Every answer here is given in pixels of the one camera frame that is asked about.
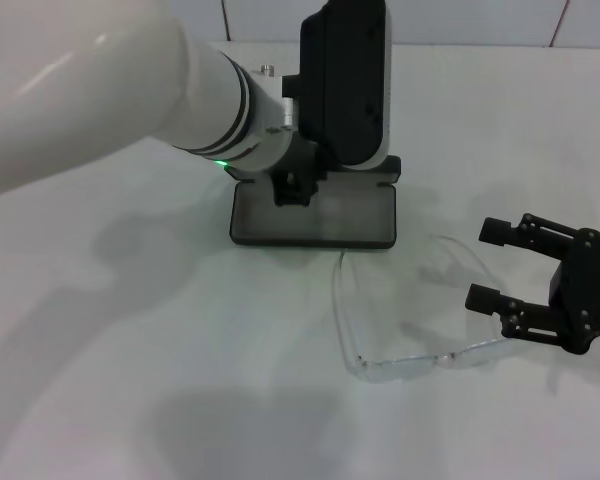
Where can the black glasses case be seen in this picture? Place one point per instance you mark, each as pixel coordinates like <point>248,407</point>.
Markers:
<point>330,225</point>

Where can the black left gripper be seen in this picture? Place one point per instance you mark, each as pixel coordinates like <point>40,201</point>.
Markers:
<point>305,165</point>

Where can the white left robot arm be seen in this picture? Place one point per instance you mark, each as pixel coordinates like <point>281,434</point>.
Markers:
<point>105,90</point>

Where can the clear white glasses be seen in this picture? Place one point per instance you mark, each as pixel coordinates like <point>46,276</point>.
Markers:
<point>395,369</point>

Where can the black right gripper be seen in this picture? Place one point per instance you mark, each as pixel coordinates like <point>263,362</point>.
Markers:
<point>590,295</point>

